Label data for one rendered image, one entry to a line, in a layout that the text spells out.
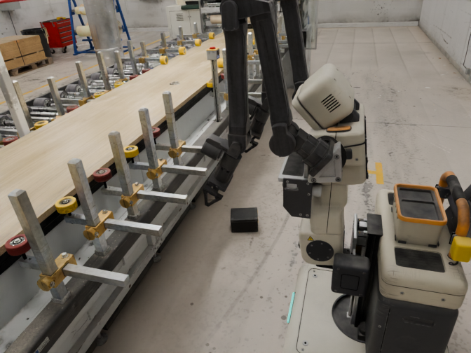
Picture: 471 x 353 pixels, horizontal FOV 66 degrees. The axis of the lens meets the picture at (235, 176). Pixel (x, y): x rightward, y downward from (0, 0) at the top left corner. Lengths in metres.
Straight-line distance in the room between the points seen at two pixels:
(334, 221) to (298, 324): 0.60
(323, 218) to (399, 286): 0.32
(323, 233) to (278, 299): 0.92
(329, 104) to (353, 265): 0.58
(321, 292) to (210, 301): 0.69
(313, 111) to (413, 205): 0.53
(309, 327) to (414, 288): 0.60
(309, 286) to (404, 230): 0.71
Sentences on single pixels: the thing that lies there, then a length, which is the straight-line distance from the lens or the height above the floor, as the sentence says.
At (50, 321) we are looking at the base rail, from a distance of 1.44.
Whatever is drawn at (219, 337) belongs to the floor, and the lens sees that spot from 2.09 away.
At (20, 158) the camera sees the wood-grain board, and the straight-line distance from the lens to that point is 2.17.
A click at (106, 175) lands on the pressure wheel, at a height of 0.90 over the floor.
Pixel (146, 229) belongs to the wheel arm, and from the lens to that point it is 1.44.
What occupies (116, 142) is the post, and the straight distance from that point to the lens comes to 1.57.
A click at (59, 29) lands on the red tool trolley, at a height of 0.60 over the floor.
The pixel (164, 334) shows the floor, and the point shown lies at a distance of 2.16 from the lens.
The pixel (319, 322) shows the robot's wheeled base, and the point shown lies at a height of 0.28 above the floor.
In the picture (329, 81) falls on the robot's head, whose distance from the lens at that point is 1.15.
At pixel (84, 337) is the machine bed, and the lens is 2.07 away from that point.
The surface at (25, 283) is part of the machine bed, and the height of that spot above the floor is 0.69.
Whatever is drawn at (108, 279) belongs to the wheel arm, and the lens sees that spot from 1.31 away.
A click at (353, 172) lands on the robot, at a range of 1.28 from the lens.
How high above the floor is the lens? 1.68
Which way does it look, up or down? 30 degrees down
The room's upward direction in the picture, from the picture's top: 4 degrees counter-clockwise
